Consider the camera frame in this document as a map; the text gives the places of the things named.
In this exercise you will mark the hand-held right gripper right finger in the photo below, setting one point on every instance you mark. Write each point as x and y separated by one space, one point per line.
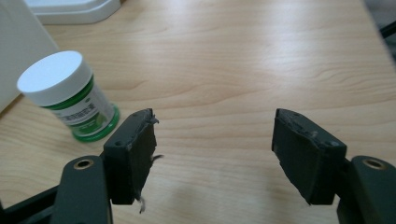
311 161

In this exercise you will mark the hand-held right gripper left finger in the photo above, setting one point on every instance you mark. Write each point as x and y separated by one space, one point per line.
127 161

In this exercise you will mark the green white-capped medicine bottle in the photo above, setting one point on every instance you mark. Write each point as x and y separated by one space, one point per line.
67 93

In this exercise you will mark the black stand leg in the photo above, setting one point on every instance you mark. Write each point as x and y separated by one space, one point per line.
389 29

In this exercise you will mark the white box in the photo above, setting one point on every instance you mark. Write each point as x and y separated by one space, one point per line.
18 46

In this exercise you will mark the white tray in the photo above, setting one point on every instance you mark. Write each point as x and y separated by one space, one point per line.
74 11

